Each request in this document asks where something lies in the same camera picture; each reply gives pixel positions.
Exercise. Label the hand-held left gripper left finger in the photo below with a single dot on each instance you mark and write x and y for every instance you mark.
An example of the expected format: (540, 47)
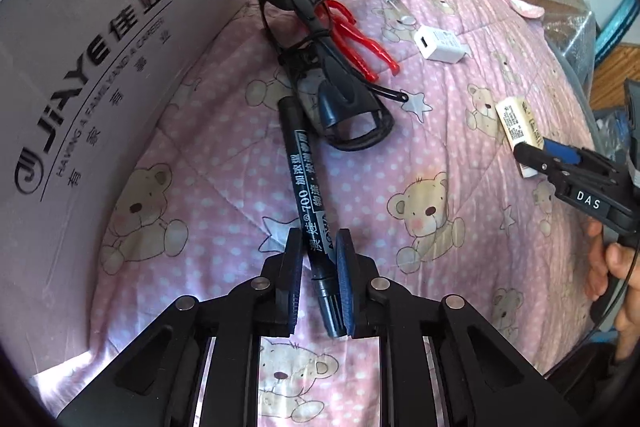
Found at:
(295, 277)

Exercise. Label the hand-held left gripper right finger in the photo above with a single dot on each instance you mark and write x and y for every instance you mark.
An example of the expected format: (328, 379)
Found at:
(345, 277)

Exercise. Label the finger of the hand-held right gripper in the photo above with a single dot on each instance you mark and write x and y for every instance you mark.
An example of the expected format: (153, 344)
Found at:
(540, 159)
(562, 149)

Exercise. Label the pale yellow small box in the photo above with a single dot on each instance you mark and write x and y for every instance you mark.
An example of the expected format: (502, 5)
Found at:
(515, 122)

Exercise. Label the black marker pen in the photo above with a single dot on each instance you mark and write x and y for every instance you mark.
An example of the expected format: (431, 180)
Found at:
(305, 187)

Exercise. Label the red toy figure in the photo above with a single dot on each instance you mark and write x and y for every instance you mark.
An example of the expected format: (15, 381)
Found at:
(360, 42)

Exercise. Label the grey cardboard box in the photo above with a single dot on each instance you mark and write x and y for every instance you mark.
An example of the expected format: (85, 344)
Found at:
(100, 82)

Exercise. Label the person's right hand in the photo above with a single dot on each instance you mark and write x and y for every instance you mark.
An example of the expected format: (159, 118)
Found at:
(607, 277)

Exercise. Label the pink bear print blanket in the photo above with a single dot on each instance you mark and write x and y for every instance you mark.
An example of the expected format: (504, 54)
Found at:
(215, 207)

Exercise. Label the small pink cloth item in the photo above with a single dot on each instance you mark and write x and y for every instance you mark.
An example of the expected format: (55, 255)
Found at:
(525, 6)

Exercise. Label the white charger plug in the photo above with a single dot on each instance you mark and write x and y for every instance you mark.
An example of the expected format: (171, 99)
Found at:
(440, 44)

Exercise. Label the black sunglasses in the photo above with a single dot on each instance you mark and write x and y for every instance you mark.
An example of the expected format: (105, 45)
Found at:
(345, 107)

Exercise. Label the teal boards against wall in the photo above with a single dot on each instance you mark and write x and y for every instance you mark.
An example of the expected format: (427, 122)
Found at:
(620, 17)

